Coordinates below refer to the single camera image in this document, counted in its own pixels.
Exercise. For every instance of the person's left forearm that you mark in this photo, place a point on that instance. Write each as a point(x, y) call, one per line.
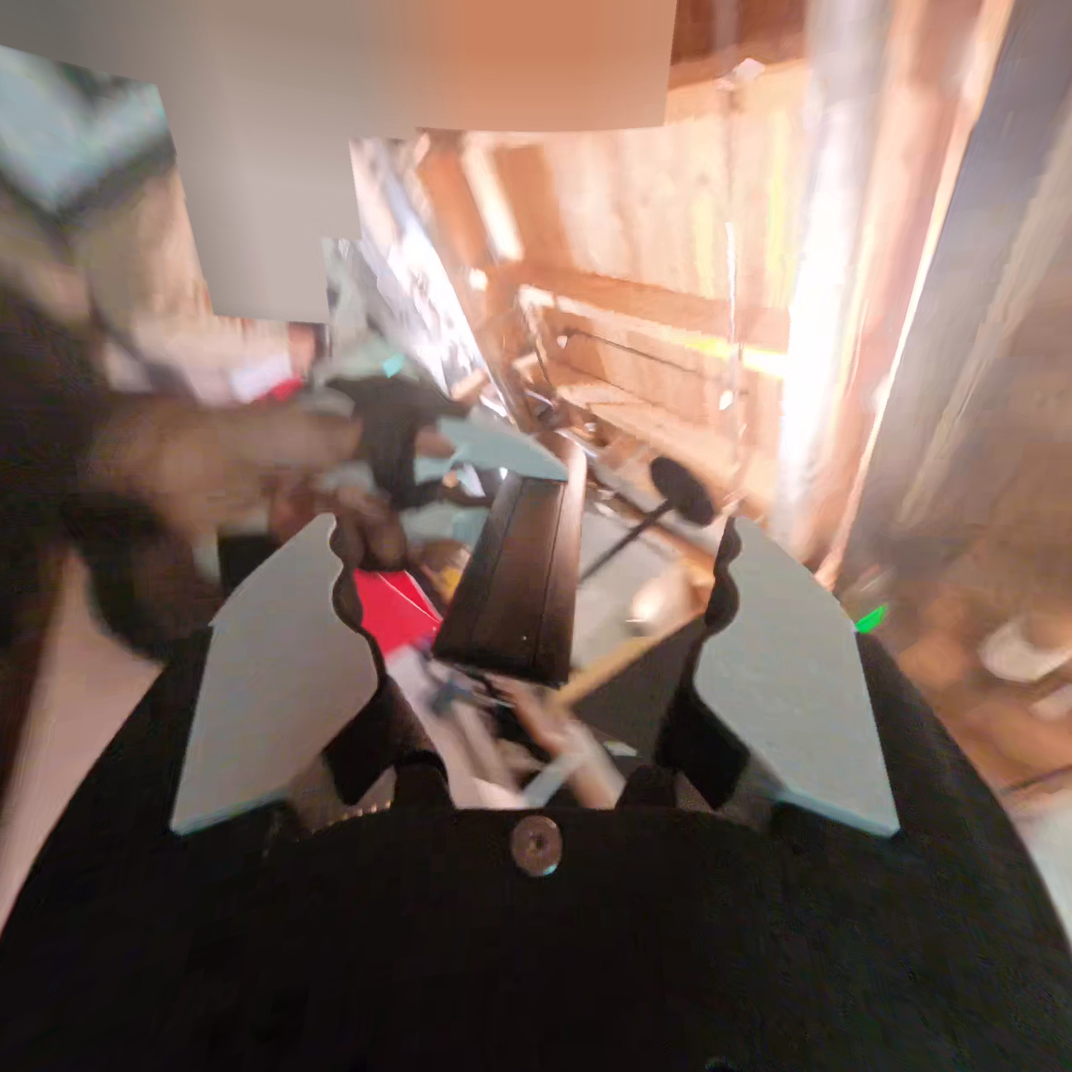
point(167, 469)

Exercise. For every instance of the person's left hand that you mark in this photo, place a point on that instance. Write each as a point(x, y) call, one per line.
point(301, 461)

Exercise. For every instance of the black remote control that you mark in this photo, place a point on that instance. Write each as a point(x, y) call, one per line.
point(511, 586)

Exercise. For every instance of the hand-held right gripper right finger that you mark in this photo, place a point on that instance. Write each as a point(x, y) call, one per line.
point(796, 695)

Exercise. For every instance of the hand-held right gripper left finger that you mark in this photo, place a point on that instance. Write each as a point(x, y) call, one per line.
point(268, 687)

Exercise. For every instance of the black round stand base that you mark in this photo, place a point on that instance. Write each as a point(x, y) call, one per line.
point(683, 490)

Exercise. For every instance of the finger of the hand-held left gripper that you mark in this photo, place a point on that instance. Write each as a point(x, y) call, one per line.
point(502, 448)

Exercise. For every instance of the red plastic bin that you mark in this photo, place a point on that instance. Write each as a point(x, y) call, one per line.
point(394, 611)

